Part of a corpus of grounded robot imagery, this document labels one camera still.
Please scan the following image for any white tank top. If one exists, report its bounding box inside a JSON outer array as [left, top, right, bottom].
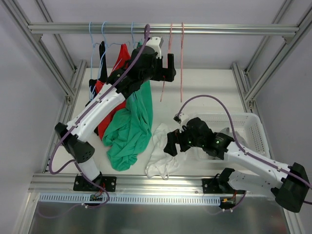
[[145, 123, 187, 180]]

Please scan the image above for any pink hanger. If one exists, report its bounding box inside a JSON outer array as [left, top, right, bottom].
[[180, 22, 184, 103], [160, 23, 173, 102]]

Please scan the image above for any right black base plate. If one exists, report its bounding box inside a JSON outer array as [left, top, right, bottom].
[[201, 177, 224, 194]]

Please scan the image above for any grey tank top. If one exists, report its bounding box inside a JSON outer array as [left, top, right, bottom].
[[219, 127, 247, 147]]

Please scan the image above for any front aluminium rail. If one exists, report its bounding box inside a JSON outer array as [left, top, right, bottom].
[[28, 174, 214, 195]]

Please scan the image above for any white slotted cable duct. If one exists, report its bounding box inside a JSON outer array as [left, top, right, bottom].
[[39, 193, 221, 206]]

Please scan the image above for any green tank top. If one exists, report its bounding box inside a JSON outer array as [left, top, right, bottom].
[[102, 41, 154, 172]]

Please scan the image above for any blue hanger leftmost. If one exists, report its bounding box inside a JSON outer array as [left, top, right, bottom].
[[88, 22, 101, 101]]

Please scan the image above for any red tank top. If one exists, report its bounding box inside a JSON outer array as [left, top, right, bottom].
[[96, 44, 130, 140]]

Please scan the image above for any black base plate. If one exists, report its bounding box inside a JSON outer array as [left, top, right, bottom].
[[201, 177, 224, 194], [73, 175, 117, 192]]

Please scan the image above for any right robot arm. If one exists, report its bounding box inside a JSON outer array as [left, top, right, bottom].
[[164, 117, 312, 213]]

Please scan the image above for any aluminium hanging rail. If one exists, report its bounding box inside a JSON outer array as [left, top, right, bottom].
[[28, 22, 299, 37]]

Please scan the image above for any white plastic basket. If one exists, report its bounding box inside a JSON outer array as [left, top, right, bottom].
[[190, 113, 270, 158]]

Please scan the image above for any blue hanger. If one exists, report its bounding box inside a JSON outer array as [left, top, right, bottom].
[[88, 22, 101, 101], [131, 22, 143, 49], [99, 21, 118, 83]]

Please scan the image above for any black tank top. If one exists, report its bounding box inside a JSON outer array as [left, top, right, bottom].
[[85, 41, 107, 106]]

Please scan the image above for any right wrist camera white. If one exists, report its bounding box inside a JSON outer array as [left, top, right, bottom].
[[173, 112, 190, 131]]

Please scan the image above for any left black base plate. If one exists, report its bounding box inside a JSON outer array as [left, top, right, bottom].
[[73, 175, 117, 192]]

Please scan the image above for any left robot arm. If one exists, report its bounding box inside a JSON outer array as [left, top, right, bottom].
[[55, 46, 176, 191]]

